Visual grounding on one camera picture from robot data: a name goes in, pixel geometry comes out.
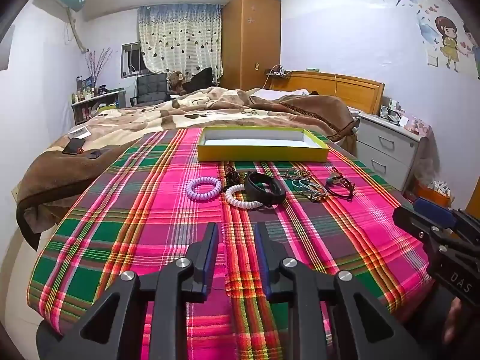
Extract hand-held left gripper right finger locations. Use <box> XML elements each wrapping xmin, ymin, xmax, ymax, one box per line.
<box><xmin>256</xmin><ymin>222</ymin><xmax>439</xmax><ymax>360</ymax></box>

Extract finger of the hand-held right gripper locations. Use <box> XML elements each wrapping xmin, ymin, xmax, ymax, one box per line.
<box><xmin>392</xmin><ymin>206</ymin><xmax>432</xmax><ymax>241</ymax></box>
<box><xmin>413</xmin><ymin>197</ymin><xmax>456</xmax><ymax>226</ymax></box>

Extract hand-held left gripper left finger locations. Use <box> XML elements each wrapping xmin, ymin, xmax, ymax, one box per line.
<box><xmin>37</xmin><ymin>222</ymin><xmax>220</xmax><ymax>360</ymax></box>

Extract white spiral hair tie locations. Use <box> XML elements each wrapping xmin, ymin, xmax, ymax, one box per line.
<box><xmin>225</xmin><ymin>184</ymin><xmax>265</xmax><ymax>210</ymax></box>

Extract black wrist band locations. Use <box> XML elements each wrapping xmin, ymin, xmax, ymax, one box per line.
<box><xmin>244</xmin><ymin>171</ymin><xmax>287</xmax><ymax>205</ymax></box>

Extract red braided bracelet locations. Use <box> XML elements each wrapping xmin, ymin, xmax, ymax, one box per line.
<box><xmin>330</xmin><ymin>167</ymin><xmax>356</xmax><ymax>196</ymax></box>

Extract grey thin hair tie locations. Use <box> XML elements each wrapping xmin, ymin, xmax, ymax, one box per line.
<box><xmin>292</xmin><ymin>178</ymin><xmax>330</xmax><ymax>203</ymax></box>

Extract colourful beaded bracelet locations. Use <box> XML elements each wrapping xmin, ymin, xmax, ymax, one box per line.
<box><xmin>221</xmin><ymin>163</ymin><xmax>244</xmax><ymax>192</ymax></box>

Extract black hair tie teal bead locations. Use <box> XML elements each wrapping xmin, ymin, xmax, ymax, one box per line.
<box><xmin>324</xmin><ymin>174</ymin><xmax>352</xmax><ymax>199</ymax></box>

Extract yellow cardboard box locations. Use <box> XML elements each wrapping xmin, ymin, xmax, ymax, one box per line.
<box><xmin>197</xmin><ymin>126</ymin><xmax>331</xmax><ymax>163</ymax></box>

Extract person's right hand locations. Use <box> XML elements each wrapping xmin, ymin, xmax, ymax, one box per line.
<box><xmin>442</xmin><ymin>296</ymin><xmax>467</xmax><ymax>346</ymax></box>

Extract orange box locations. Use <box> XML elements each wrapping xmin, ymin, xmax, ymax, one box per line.
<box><xmin>416</xmin><ymin>182</ymin><xmax>452</xmax><ymax>207</ymax></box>

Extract grey nightstand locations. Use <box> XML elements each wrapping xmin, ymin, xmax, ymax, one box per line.
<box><xmin>354</xmin><ymin>112</ymin><xmax>422</xmax><ymax>192</ymax></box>

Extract pink green plaid cloth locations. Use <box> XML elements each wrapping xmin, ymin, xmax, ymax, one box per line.
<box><xmin>28</xmin><ymin>127</ymin><xmax>436</xmax><ymax>360</ymax></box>

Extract clutter on nightstand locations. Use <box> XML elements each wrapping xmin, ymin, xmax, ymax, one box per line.
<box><xmin>379</xmin><ymin>99</ymin><xmax>409</xmax><ymax>124</ymax></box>

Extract wooden bed headboard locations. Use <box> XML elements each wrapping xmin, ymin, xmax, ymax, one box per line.
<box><xmin>271</xmin><ymin>70</ymin><xmax>385</xmax><ymax>115</ymax></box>

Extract brown patterned blanket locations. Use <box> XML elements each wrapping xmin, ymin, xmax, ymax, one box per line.
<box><xmin>15</xmin><ymin>86</ymin><xmax>357</xmax><ymax>252</ymax></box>

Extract white pillow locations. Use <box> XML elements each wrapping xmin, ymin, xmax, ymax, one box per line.
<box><xmin>249</xmin><ymin>88</ymin><xmax>310</xmax><ymax>102</ymax></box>

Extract black phone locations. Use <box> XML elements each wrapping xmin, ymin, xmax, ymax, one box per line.
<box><xmin>62</xmin><ymin>137</ymin><xmax>86</xmax><ymax>155</ymax></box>

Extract black clothing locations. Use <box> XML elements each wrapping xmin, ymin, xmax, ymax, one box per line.
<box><xmin>185</xmin><ymin>67</ymin><xmax>218</xmax><ymax>94</ymax></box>

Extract brown teddy bear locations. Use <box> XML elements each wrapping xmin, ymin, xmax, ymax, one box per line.
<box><xmin>167</xmin><ymin>70</ymin><xmax>188</xmax><ymax>96</ymax></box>

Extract black chair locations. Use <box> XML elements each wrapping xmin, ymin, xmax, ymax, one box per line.
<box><xmin>130</xmin><ymin>73</ymin><xmax>169</xmax><ymax>107</ymax></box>

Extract white desk with bottles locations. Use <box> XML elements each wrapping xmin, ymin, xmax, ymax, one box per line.
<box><xmin>71</xmin><ymin>89</ymin><xmax>126</xmax><ymax>125</ymax></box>

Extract window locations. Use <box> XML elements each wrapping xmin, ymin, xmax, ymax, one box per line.
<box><xmin>121</xmin><ymin>42</ymin><xmax>151</xmax><ymax>79</ymax></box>

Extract wooden wardrobe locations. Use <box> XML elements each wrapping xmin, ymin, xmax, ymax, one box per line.
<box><xmin>221</xmin><ymin>0</ymin><xmax>282</xmax><ymax>91</ymax></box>

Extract heart print curtain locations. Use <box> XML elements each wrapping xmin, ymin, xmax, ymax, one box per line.
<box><xmin>137</xmin><ymin>3</ymin><xmax>223</xmax><ymax>76</ymax></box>

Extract purple flower branches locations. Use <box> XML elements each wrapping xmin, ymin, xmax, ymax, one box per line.
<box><xmin>84</xmin><ymin>47</ymin><xmax>113</xmax><ymax>87</ymax></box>

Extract white wrapped pipe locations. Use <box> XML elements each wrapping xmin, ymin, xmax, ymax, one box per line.
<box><xmin>64</xmin><ymin>7</ymin><xmax>90</xmax><ymax>54</ymax></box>

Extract purple spiral hair tie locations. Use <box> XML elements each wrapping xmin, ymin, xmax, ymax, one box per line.
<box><xmin>185</xmin><ymin>175</ymin><xmax>223</xmax><ymax>201</ymax></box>

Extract gold chain necklace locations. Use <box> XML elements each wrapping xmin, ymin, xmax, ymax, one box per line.
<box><xmin>277</xmin><ymin>169</ymin><xmax>314</xmax><ymax>181</ymax></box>

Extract cartoon wall sticker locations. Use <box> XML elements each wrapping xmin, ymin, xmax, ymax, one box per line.
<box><xmin>365</xmin><ymin>0</ymin><xmax>480</xmax><ymax>79</ymax></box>

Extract wall shelf with power strip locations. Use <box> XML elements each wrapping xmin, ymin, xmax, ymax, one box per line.
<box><xmin>264</xmin><ymin>65</ymin><xmax>291</xmax><ymax>79</ymax></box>

